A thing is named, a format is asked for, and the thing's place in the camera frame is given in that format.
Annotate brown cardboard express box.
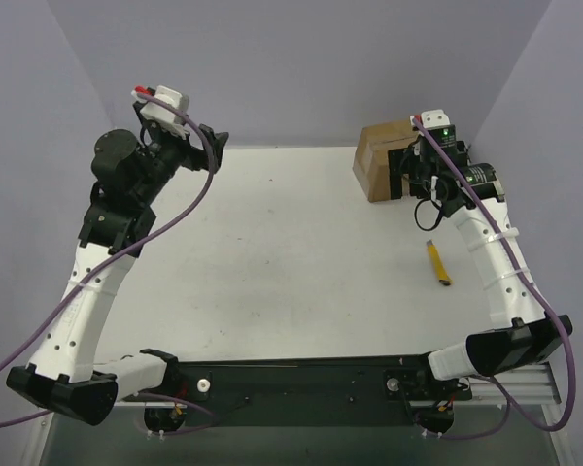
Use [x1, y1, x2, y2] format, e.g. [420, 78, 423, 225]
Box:
[353, 119, 417, 203]

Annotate yellow utility knife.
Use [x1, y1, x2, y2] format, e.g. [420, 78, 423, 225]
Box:
[426, 240, 453, 286]

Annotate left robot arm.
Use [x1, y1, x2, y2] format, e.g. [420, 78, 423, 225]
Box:
[6, 115, 229, 425]

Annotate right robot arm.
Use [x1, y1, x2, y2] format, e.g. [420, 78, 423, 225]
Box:
[396, 118, 575, 381]

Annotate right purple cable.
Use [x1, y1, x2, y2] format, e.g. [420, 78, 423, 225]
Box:
[412, 118, 577, 441]

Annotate purple cable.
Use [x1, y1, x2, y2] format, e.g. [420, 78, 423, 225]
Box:
[412, 118, 577, 441]
[0, 94, 215, 431]

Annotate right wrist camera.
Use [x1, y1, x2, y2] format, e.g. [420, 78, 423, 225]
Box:
[409, 109, 451, 131]

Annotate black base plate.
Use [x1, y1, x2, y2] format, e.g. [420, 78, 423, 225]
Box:
[120, 356, 475, 428]

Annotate aluminium frame rail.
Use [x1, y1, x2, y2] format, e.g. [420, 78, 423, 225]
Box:
[111, 363, 563, 407]

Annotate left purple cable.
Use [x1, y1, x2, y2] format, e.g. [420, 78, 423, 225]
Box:
[0, 94, 215, 431]

